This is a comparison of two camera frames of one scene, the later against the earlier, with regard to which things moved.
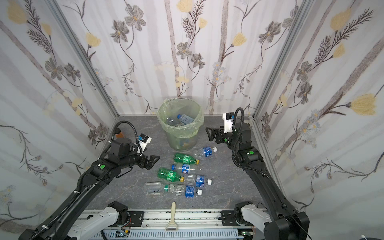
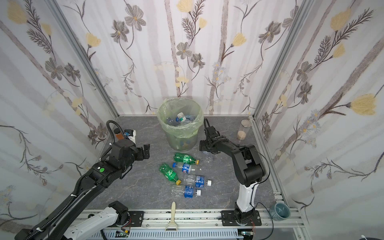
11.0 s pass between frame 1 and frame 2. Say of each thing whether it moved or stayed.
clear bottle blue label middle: stayed
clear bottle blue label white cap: moved
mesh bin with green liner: stayed
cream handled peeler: stayed
